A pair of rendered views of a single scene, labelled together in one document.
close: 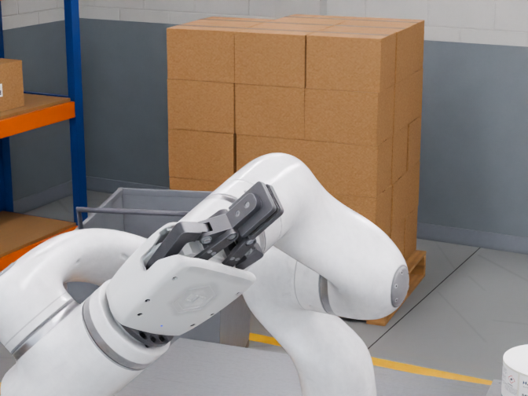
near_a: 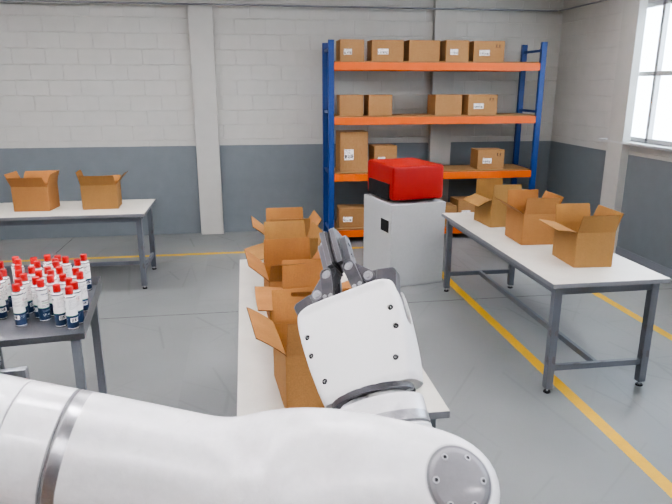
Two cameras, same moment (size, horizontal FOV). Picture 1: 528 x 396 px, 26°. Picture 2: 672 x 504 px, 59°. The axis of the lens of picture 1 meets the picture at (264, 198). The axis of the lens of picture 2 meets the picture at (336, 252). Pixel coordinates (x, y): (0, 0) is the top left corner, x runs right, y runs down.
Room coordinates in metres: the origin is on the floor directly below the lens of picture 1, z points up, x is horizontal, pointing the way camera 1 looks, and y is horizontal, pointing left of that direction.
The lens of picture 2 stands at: (1.28, 0.47, 1.97)
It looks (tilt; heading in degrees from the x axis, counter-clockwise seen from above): 15 degrees down; 234
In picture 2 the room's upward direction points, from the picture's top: straight up
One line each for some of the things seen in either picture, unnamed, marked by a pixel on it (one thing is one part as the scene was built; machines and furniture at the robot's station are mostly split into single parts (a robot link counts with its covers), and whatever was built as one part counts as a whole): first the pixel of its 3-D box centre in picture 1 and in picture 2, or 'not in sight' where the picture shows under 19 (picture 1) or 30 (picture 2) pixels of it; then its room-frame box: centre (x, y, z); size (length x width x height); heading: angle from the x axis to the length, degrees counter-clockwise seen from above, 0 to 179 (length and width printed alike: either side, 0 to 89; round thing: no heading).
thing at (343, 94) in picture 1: (298, 158); not in sight; (5.78, -0.18, 0.70); 1.20 x 0.83 x 1.39; 68
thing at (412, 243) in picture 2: not in sight; (402, 220); (-2.92, -4.09, 0.61); 0.70 x 0.60 x 1.22; 74
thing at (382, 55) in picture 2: not in sight; (429, 142); (-4.44, -5.27, 1.26); 2.77 x 0.60 x 2.51; 152
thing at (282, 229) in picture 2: not in sight; (283, 258); (-0.51, -2.52, 0.97); 0.46 x 0.44 x 0.37; 67
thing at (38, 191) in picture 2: not in sight; (34, 190); (0.22, -6.07, 0.96); 0.44 x 0.44 x 0.37; 60
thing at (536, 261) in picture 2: not in sight; (528, 285); (-2.76, -2.37, 0.39); 2.20 x 0.80 x 0.78; 62
